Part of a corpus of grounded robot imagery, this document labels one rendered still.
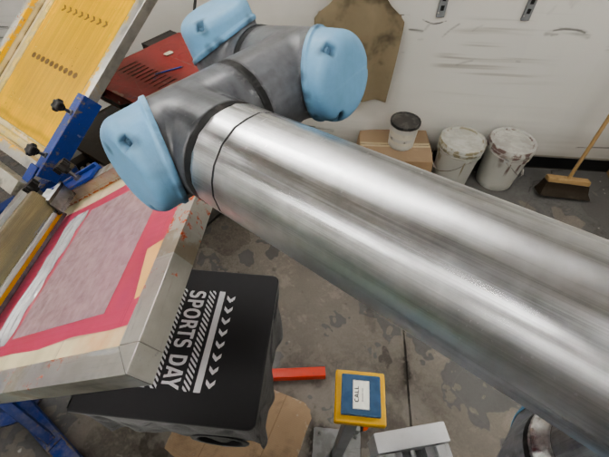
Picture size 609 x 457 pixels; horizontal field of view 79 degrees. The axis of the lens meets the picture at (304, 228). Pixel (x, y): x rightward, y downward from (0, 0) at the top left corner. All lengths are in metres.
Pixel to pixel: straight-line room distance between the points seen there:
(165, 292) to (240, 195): 0.32
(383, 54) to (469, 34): 0.51
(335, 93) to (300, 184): 0.15
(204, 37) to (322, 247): 0.27
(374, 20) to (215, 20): 2.15
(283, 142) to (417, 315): 0.11
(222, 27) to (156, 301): 0.32
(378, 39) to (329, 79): 2.26
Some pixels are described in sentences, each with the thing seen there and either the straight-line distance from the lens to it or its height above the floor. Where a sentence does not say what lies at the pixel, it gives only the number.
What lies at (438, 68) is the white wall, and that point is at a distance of 2.77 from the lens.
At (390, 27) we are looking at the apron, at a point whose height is 1.02.
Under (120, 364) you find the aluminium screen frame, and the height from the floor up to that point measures 1.55.
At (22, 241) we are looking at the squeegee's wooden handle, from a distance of 1.12.
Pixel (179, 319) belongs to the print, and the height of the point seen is 0.95.
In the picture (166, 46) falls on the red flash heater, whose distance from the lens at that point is 2.19.
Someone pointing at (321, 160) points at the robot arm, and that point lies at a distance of 0.19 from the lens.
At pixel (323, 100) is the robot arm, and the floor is 1.81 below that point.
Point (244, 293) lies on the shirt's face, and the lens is 1.19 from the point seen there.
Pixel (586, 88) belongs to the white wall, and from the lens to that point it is 3.18.
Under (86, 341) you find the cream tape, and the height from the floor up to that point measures 1.43.
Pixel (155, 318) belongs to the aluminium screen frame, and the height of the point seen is 1.55.
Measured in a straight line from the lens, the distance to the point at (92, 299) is 0.74.
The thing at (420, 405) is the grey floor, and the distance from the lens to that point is 2.11.
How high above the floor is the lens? 1.97
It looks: 51 degrees down
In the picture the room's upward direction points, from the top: straight up
